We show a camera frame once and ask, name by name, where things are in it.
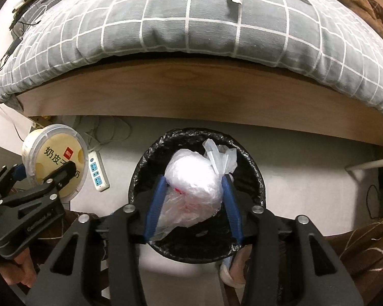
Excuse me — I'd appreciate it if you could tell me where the white power strip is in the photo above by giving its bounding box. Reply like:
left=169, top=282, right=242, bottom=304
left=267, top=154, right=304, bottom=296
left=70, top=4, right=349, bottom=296
left=88, top=151, right=110, bottom=192

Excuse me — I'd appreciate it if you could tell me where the round yellow snack lid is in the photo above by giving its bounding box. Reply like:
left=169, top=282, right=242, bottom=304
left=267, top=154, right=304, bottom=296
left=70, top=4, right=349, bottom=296
left=22, top=124, right=88, bottom=203

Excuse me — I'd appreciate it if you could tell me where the pink slipper foot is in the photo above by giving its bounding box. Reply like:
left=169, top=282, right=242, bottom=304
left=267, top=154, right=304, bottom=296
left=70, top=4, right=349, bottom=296
left=219, top=245, right=252, bottom=289

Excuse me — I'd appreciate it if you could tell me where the white plastic trash bag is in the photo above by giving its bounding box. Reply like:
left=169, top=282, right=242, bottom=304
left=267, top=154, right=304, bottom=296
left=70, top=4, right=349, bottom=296
left=152, top=139, right=237, bottom=240

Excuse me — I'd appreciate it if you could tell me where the black lined trash bin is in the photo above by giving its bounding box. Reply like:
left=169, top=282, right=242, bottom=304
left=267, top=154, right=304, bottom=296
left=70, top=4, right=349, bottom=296
left=128, top=128, right=266, bottom=264

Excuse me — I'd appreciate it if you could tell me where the grey checked bed sheet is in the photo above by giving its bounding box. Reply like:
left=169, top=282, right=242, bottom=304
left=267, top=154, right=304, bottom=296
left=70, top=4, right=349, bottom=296
left=0, top=0, right=383, bottom=113

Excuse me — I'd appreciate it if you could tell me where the person's brown patterned leg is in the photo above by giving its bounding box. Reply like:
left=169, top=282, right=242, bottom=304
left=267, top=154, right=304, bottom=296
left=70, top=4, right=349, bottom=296
left=327, top=219, right=383, bottom=305

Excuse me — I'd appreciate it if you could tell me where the person's left hand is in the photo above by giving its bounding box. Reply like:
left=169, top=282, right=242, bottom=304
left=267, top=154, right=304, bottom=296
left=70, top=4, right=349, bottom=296
left=0, top=248, right=37, bottom=288

